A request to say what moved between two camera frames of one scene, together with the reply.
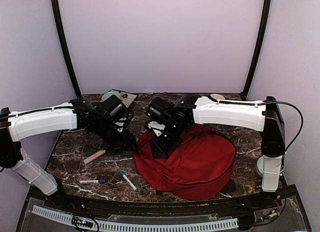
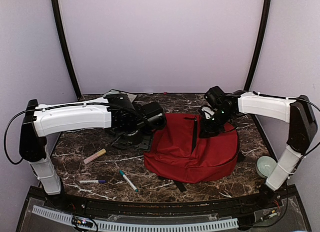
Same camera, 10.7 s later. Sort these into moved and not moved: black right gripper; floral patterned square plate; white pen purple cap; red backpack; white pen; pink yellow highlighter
Moved: black right gripper; red backpack
Not moved: pink yellow highlighter; white pen purple cap; floral patterned square plate; white pen
